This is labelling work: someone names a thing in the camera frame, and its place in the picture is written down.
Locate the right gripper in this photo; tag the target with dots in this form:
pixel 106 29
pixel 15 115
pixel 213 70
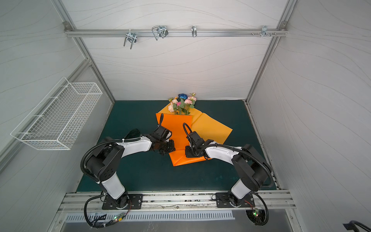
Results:
pixel 192 151

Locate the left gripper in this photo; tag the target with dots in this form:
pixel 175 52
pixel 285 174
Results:
pixel 172 148

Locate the orange wrapping paper sheet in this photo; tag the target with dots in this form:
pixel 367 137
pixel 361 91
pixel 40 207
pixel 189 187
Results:
pixel 204 125

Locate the peach fake flower stem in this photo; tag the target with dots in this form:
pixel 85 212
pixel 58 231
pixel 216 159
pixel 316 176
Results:
pixel 173 106

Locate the dark pink fake flower stem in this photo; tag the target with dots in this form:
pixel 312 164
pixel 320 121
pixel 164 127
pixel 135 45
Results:
pixel 178 108

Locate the blue fake flower stem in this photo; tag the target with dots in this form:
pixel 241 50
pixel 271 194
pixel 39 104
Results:
pixel 183 96

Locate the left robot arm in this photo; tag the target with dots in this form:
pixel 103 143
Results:
pixel 100 163

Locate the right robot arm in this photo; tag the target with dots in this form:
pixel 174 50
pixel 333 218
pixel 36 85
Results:
pixel 252 169

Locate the green table mat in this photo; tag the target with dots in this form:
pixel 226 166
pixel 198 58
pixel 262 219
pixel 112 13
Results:
pixel 148 171

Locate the left metal U-bolt clamp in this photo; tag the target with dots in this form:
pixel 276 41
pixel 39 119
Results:
pixel 130 38

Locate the metal u-bolt clamp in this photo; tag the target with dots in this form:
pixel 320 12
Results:
pixel 130 38
pixel 160 31

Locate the middle metal U-bolt clamp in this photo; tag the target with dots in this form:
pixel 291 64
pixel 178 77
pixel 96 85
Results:
pixel 160 31

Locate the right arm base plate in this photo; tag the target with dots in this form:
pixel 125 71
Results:
pixel 223 200

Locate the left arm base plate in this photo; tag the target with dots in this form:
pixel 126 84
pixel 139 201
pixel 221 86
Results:
pixel 133 201

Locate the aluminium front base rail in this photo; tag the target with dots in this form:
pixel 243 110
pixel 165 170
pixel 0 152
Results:
pixel 181 200

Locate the white wire basket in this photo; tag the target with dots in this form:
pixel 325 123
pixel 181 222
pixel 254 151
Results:
pixel 56 121

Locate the small metal hook bracket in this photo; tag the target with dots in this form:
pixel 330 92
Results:
pixel 194 31

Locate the white slotted cable duct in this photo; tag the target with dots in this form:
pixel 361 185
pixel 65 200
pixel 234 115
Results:
pixel 142 216

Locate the aluminium cross rail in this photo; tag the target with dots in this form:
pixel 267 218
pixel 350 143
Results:
pixel 71 32

